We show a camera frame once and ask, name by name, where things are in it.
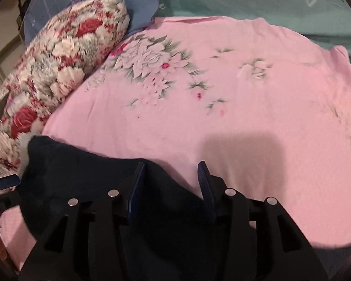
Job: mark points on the dark navy pants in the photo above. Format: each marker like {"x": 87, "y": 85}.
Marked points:
{"x": 76, "y": 172}

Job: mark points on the teal heart-print quilt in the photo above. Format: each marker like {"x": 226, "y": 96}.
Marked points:
{"x": 266, "y": 0}

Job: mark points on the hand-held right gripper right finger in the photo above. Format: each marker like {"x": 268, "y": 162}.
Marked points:
{"x": 207, "y": 190}

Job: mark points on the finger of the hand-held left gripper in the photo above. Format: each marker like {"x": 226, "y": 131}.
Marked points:
{"x": 5, "y": 182}
{"x": 3, "y": 205}

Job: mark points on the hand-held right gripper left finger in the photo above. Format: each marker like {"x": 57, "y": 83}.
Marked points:
{"x": 134, "y": 193}

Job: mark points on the pink floral blanket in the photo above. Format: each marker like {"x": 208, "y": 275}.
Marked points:
{"x": 222, "y": 108}

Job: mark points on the red floral pillow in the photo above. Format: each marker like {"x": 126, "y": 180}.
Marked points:
{"x": 61, "y": 58}

